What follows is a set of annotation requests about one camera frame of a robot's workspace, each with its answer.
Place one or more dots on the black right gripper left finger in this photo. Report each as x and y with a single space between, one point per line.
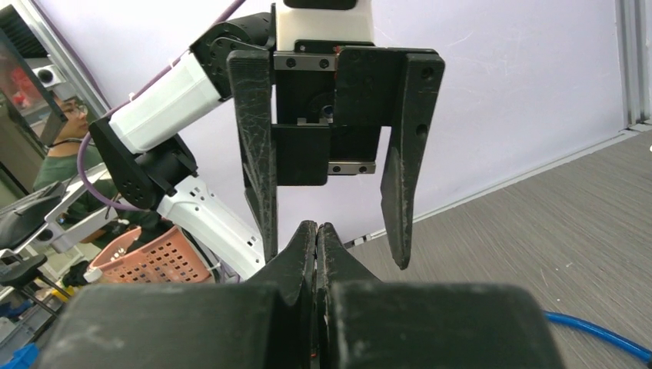
260 323

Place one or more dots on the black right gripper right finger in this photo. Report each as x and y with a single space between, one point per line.
368 323

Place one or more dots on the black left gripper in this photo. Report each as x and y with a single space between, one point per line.
331 101

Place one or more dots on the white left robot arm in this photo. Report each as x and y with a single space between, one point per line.
152 166

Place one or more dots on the pink perforated basket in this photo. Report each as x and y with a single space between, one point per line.
169 258

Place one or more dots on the black office chair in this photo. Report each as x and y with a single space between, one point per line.
23 224

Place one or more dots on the blue cable lock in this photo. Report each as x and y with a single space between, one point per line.
638 351

